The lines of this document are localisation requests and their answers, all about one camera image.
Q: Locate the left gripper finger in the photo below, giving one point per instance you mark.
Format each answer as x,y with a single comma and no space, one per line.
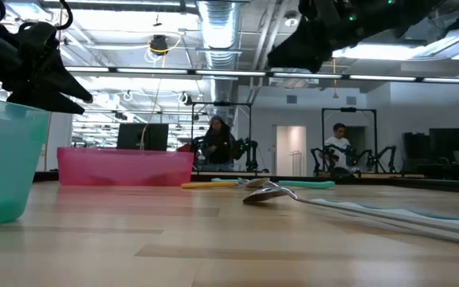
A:
62,81
42,101

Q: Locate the pink plastic bin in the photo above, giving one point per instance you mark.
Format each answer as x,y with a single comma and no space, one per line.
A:
122,167

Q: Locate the silver ventilation duct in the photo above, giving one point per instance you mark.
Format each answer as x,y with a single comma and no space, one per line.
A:
218,32
269,40

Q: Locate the dark equipment rack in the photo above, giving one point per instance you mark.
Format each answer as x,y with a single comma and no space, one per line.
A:
444,147

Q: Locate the black ceiling device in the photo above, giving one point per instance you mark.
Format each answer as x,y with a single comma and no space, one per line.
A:
159,44

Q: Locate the black monitor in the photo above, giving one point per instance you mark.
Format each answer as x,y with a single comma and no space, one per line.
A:
142,137

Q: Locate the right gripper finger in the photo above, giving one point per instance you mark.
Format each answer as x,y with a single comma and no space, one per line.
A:
305,52

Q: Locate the black metal rig frame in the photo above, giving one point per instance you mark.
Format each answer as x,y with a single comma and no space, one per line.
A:
349,109
221,103

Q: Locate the translucent teal plastic bin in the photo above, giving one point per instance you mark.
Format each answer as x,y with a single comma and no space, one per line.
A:
6,167

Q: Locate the black background robot arms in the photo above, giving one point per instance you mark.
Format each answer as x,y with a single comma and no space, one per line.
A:
385,153

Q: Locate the person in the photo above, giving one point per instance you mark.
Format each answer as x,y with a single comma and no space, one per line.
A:
217,143
338,145

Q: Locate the long ceiling light bar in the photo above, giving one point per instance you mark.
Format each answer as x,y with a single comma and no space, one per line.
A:
154,71

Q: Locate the black background robot arm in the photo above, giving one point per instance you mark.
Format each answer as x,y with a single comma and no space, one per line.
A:
249,153

